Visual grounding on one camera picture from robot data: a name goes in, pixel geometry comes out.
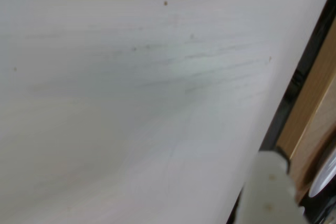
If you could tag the wooden side table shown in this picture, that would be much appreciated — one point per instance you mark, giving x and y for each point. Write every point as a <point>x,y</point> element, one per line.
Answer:
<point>309,108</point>

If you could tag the white round plate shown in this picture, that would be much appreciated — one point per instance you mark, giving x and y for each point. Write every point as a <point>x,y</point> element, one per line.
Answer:
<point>324,176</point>

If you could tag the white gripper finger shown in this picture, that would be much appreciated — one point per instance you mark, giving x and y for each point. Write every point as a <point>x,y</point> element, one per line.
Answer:
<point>267,192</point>

